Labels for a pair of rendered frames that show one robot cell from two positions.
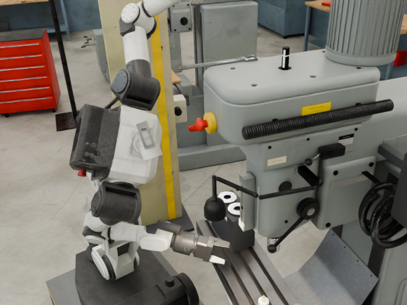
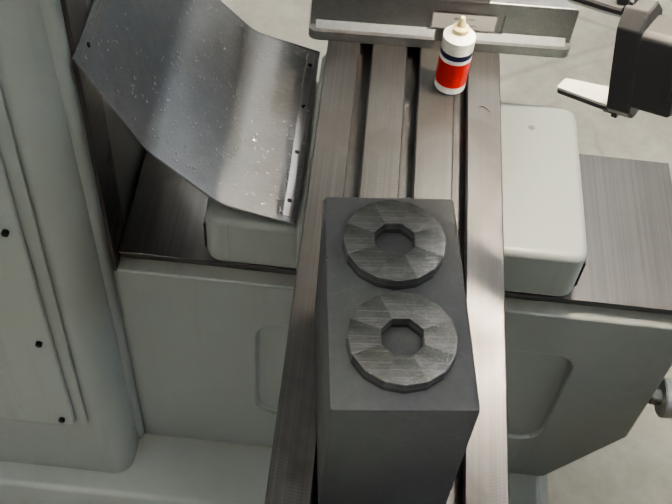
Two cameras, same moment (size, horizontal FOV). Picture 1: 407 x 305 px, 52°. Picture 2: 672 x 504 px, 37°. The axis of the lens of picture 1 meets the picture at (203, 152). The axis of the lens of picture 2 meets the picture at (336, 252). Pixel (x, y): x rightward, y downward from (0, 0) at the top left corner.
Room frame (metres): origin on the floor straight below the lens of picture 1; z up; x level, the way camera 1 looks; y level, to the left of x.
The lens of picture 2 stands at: (2.05, -0.03, 1.78)
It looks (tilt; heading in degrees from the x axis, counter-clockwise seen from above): 52 degrees down; 198
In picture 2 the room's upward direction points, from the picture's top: 6 degrees clockwise
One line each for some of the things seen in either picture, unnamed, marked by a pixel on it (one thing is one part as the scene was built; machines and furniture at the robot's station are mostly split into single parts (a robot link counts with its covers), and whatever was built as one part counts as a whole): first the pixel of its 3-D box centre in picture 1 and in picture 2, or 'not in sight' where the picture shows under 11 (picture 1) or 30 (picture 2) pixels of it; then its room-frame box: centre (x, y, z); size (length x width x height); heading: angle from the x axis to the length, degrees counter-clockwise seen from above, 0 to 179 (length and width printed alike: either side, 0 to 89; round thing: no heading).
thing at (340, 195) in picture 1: (327, 177); not in sight; (1.20, -0.43, 1.47); 0.24 x 0.19 x 0.26; 18
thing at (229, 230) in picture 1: (232, 219); (386, 349); (1.57, -0.12, 1.00); 0.22 x 0.12 x 0.20; 24
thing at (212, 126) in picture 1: (209, 123); not in sight; (1.08, -0.02, 1.76); 0.06 x 0.02 x 0.06; 18
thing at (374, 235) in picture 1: (382, 209); not in sight; (1.04, -0.56, 1.45); 0.18 x 0.16 x 0.21; 108
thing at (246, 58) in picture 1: (217, 62); not in sight; (1.21, -0.05, 1.89); 0.24 x 0.04 x 0.01; 108
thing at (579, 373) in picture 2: not in sight; (389, 320); (1.14, -0.22, 0.40); 0.80 x 0.30 x 0.60; 108
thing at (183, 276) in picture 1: (186, 291); not in sight; (1.59, 0.13, 0.50); 0.20 x 0.05 x 0.20; 33
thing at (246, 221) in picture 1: (246, 202); not in sight; (1.11, -0.14, 1.45); 0.04 x 0.04 x 0.21; 18
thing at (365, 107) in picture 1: (320, 117); not in sight; (1.02, -0.32, 1.79); 0.45 x 0.04 x 0.04; 108
